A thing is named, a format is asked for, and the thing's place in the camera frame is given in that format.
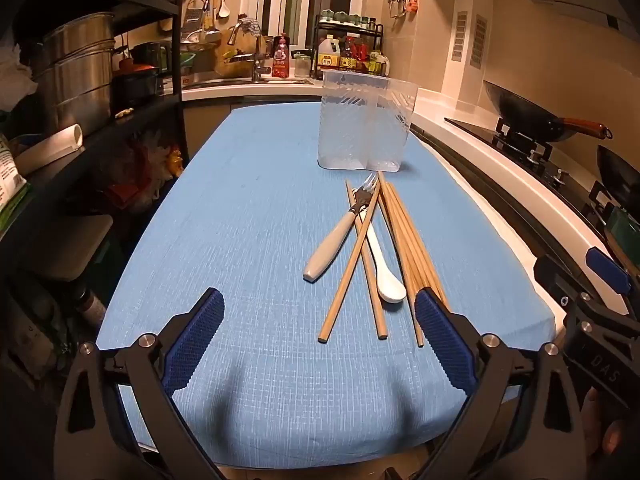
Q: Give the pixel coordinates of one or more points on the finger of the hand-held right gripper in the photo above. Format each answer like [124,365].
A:
[607,267]
[552,277]

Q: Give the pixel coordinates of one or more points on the person's right hand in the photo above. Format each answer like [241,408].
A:
[617,432]

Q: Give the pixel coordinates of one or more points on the red and yellow bag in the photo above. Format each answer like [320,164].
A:
[150,165]

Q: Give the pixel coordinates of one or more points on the row of spice jars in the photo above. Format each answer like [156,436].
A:
[350,19]

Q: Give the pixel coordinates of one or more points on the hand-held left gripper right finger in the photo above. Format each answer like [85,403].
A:
[445,340]

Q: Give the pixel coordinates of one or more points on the white ceramic spoon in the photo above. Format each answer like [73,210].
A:
[390,290]

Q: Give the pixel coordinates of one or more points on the white paper roll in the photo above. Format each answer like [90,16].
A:
[50,147]

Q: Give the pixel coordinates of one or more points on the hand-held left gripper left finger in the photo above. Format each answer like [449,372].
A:
[195,340]

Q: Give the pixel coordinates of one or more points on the red detergent bottle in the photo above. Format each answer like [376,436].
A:
[281,57]

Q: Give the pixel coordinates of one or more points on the large stainless steel pot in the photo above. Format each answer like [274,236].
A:
[75,95]
[80,35]

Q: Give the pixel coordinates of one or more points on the black pan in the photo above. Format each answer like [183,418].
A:
[620,175]

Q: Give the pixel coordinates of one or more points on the black spice rack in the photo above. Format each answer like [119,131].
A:
[316,35]

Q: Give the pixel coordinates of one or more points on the black gas stove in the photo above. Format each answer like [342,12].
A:
[480,127]

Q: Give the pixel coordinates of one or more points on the white hanging ladle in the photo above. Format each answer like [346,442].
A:
[223,7]

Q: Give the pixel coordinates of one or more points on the grey wall panel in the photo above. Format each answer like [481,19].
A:
[460,37]

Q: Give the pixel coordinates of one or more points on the black metal shelf rack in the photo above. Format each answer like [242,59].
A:
[179,60]

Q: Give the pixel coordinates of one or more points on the window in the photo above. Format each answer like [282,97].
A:
[300,0]

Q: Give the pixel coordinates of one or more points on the glass jar with green lid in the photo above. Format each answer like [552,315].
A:
[302,64]

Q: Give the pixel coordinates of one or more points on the green box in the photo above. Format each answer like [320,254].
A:
[622,230]

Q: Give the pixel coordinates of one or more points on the black pot with red rim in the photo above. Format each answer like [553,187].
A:
[135,85]

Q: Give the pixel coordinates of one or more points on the pile of wooden chopsticks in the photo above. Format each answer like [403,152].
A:
[400,240]

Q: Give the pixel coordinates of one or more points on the metal grater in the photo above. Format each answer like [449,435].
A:
[196,12]

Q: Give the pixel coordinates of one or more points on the dark sauce bottle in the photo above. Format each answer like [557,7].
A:
[347,55]

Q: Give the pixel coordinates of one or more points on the cooking oil bottle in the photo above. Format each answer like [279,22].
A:
[328,55]

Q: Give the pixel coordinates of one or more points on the clear plastic utensil holder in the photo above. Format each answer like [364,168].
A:
[350,125]

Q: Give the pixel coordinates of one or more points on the white plastic bag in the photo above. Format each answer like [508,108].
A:
[12,75]

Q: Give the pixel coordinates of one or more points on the green food packet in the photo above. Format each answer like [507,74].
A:
[7,185]

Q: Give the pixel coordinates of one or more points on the chrome kitchen faucet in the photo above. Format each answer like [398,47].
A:
[256,60]

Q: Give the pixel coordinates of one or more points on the grey storage box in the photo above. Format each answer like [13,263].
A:
[65,245]

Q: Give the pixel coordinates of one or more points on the steel sink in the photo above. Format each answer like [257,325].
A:
[240,81]

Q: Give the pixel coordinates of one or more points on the dark glass bottle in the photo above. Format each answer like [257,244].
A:
[91,307]

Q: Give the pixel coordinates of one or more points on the red sauce bottle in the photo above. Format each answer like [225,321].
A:
[362,55]

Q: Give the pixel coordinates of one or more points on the blue tablecloth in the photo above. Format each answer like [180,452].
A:
[250,260]

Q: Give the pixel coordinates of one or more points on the green plastic basin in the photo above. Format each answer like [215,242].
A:
[187,60]

